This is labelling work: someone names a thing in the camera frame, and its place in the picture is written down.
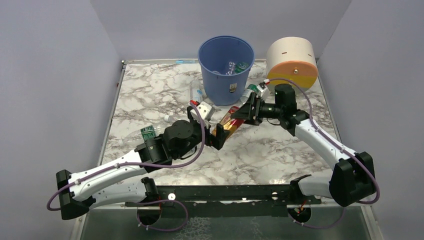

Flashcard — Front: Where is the gold red snack packet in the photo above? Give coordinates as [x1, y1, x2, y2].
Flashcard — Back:
[219, 106, 245, 139]

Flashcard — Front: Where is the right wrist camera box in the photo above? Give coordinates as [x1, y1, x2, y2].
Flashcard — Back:
[257, 79, 270, 100]

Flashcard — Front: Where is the clear bottle white cap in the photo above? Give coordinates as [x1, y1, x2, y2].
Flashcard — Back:
[164, 114, 187, 124]

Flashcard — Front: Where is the clear bottle dark green label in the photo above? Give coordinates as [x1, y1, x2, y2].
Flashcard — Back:
[118, 124, 166, 148]

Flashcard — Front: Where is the clear bottle white green label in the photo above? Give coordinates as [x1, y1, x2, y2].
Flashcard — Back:
[240, 84, 262, 105]

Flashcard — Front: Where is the green floral label bottle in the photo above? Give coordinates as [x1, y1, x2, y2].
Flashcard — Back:
[234, 62, 250, 74]

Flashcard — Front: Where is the upright-lying bottle blue white label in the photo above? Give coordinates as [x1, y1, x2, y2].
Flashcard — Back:
[189, 79, 203, 103]

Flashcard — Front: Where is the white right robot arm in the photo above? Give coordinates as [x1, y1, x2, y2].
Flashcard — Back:
[231, 82, 381, 207]

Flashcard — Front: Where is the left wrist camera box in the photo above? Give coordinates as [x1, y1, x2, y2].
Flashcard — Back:
[188, 101, 215, 127]

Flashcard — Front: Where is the blue plastic bin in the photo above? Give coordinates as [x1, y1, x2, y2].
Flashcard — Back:
[197, 35, 255, 106]

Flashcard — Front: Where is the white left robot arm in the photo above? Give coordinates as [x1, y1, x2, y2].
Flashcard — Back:
[46, 105, 231, 220]

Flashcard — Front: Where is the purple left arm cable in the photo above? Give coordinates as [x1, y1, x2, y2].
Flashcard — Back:
[46, 105, 207, 232]

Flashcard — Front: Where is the round pastel drawer cabinet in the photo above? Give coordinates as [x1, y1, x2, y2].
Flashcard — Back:
[265, 36, 319, 91]

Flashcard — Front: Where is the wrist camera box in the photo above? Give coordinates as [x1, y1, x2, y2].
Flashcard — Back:
[188, 101, 215, 127]
[257, 79, 270, 100]

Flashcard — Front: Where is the black aluminium mounting rail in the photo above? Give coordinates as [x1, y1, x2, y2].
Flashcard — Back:
[78, 184, 372, 226]

